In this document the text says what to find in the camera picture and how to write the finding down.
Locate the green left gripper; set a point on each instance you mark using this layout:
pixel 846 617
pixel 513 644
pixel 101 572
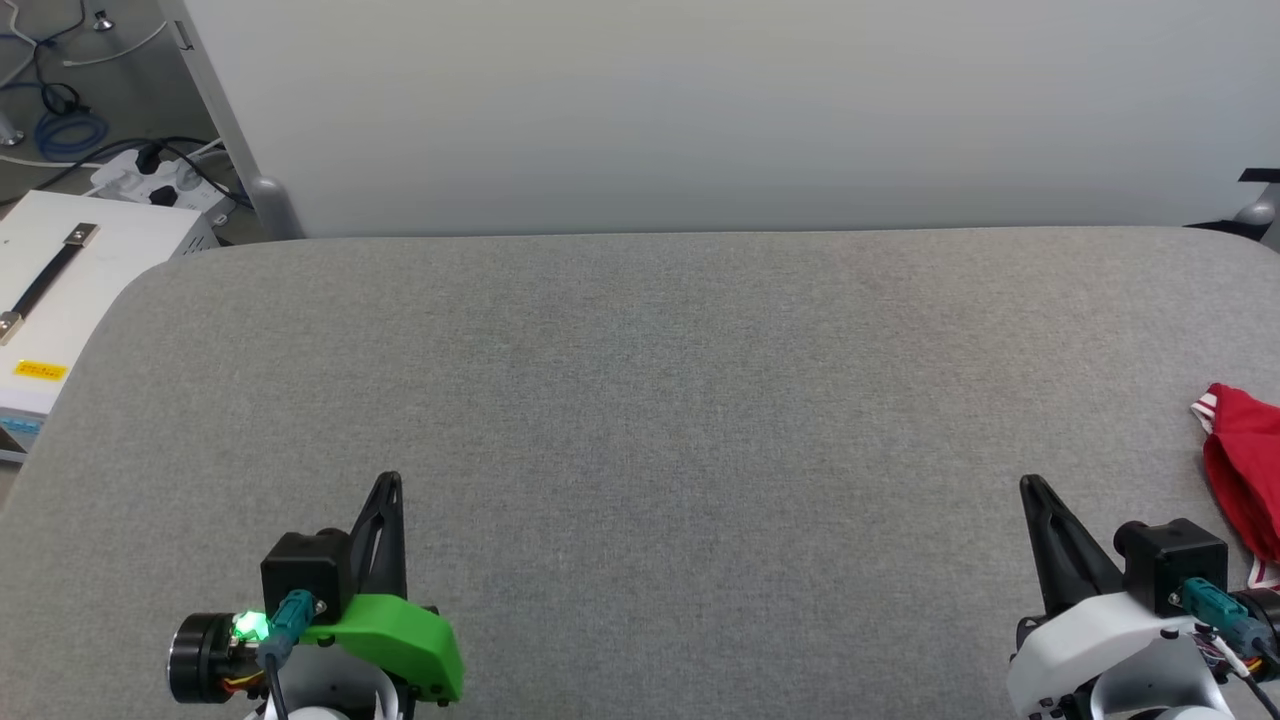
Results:
pixel 400 630

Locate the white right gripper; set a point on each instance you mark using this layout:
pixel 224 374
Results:
pixel 1090 650

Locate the red white sports jersey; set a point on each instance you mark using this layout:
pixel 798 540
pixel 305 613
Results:
pixel 1250 470

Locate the grey metal partition foot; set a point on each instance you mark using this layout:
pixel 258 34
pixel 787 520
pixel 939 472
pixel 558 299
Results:
pixel 1258 215

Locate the yellow warning label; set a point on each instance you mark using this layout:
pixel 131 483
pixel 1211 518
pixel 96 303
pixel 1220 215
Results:
pixel 40 371

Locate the white equipment box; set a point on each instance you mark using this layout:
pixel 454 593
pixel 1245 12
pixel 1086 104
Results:
pixel 120 250

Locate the black power plug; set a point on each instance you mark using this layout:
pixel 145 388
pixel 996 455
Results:
pixel 150 160
pixel 165 195

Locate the white power strip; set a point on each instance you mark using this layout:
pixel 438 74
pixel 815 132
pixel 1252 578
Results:
pixel 130 180

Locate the white partition panel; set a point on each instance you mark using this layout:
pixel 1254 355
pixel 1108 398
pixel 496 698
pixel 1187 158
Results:
pixel 700 110

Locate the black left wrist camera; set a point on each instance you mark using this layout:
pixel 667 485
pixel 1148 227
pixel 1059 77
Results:
pixel 305 565

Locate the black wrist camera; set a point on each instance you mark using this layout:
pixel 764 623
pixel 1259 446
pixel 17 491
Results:
pixel 305 565
pixel 1170 560

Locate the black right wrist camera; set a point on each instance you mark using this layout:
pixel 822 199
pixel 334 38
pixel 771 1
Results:
pixel 1170 560

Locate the grey metal partition post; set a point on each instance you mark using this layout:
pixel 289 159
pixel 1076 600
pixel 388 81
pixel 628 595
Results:
pixel 270 205

